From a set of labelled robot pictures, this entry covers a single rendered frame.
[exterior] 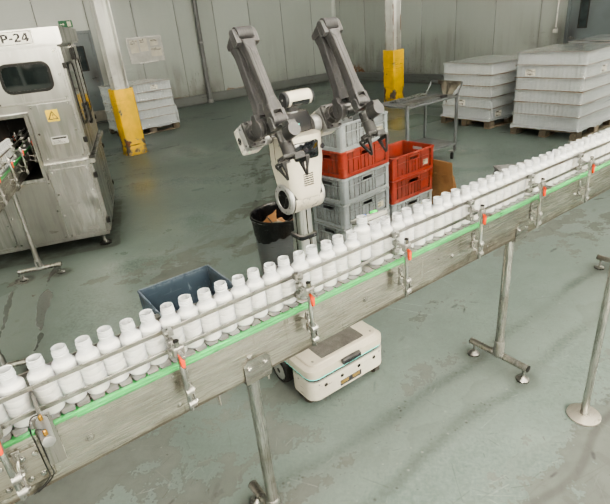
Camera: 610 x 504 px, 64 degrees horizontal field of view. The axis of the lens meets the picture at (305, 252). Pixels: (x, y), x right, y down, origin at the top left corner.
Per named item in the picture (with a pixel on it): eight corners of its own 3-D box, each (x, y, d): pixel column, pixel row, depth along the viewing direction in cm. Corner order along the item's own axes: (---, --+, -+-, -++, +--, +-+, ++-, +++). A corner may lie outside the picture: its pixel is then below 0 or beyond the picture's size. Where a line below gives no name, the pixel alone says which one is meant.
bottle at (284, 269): (300, 300, 166) (295, 257, 159) (286, 307, 163) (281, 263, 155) (289, 294, 170) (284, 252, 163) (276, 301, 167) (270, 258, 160)
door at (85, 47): (72, 128, 1186) (45, 33, 1097) (71, 127, 1194) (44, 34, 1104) (113, 120, 1237) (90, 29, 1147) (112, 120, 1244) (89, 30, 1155)
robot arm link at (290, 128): (283, 115, 206) (265, 119, 201) (296, 104, 196) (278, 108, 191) (293, 142, 206) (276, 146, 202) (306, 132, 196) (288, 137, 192)
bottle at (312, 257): (325, 285, 174) (322, 243, 167) (320, 293, 169) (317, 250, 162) (309, 283, 176) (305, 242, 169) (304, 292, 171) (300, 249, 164)
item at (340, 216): (345, 230, 413) (344, 206, 403) (312, 220, 441) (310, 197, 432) (390, 209, 448) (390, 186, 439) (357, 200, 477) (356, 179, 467)
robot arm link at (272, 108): (249, 31, 206) (226, 34, 201) (255, 23, 201) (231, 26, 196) (287, 126, 207) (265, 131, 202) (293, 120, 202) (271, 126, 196)
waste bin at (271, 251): (281, 310, 349) (271, 228, 322) (249, 288, 383) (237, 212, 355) (330, 288, 372) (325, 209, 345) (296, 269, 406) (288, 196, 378)
